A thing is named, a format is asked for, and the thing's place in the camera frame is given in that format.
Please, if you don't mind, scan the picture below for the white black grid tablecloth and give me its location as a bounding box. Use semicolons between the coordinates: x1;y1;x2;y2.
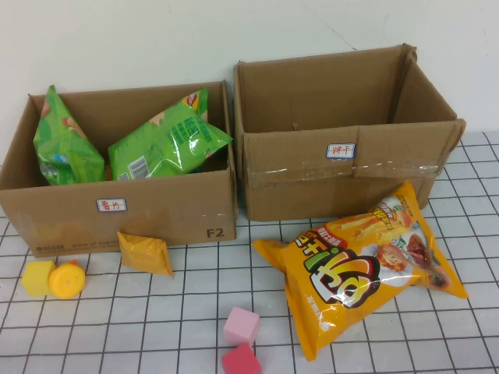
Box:
0;130;499;374

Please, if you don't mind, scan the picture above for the red foam cube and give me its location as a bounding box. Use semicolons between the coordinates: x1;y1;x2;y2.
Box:
221;342;263;374

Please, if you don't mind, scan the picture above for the tall taped cardboard box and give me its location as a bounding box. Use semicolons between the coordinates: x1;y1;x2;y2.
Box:
232;42;468;223

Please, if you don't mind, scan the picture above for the small orange snack packet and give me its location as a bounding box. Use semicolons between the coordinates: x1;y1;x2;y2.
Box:
115;230;175;278

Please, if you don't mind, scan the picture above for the large orange snack bag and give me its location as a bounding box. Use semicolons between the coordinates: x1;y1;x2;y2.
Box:
251;181;470;362

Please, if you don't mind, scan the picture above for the green chip bag with barcode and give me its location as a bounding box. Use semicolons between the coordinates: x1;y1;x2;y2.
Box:
107;86;234;182

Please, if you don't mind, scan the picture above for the pink foam cube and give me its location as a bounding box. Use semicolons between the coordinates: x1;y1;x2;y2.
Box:
222;305;261;347

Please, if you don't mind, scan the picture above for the white label red handwriting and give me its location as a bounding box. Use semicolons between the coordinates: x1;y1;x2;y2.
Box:
95;197;128;213
325;142;357;161

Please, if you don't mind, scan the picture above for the cardboard box with F2 print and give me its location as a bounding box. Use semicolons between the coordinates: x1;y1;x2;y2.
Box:
0;79;239;259

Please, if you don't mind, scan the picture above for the green snack bag nut print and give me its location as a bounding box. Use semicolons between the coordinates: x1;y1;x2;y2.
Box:
32;83;106;186

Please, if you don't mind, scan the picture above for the yellow foam block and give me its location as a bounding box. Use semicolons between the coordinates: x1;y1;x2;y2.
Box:
20;259;58;299

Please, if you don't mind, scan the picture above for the yellow round duck toy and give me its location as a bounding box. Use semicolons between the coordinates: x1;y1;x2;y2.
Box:
47;259;87;300

